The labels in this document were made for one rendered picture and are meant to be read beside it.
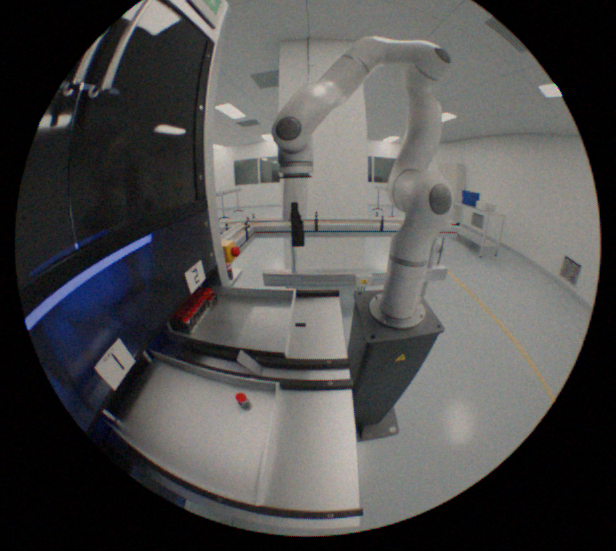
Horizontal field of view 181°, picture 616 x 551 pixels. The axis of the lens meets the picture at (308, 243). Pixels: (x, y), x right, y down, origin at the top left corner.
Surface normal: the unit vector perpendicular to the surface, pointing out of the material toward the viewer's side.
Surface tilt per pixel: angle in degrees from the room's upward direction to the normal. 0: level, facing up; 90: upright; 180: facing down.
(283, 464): 0
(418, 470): 0
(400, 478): 0
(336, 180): 90
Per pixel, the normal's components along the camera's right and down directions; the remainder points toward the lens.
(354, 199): -0.04, 0.33
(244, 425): -0.02, -0.95
